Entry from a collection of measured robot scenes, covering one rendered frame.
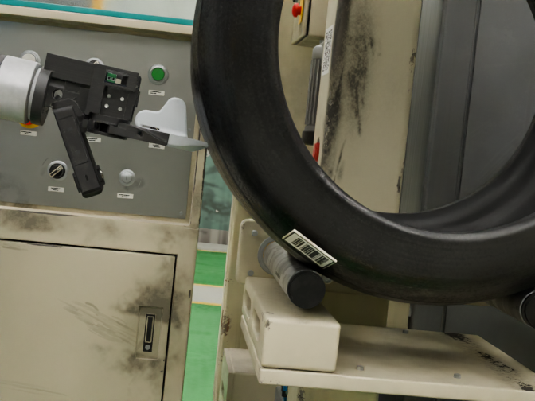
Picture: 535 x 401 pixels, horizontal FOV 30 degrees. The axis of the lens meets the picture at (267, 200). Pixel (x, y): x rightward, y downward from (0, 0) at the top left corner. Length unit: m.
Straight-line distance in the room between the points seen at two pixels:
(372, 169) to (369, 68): 0.15
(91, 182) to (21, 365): 0.77
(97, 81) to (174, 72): 0.73
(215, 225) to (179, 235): 8.66
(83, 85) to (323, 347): 0.42
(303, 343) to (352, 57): 0.53
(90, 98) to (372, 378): 0.47
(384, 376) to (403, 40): 0.57
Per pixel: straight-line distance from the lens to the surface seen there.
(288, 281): 1.16
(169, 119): 1.20
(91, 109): 1.19
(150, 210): 1.91
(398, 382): 1.20
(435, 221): 1.43
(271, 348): 1.16
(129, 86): 1.19
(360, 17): 1.54
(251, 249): 1.49
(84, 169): 1.21
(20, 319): 1.91
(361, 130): 1.53
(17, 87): 1.20
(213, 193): 10.51
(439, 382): 1.21
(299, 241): 1.12
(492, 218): 1.45
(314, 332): 1.17
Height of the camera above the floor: 1.06
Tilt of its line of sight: 3 degrees down
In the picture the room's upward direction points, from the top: 6 degrees clockwise
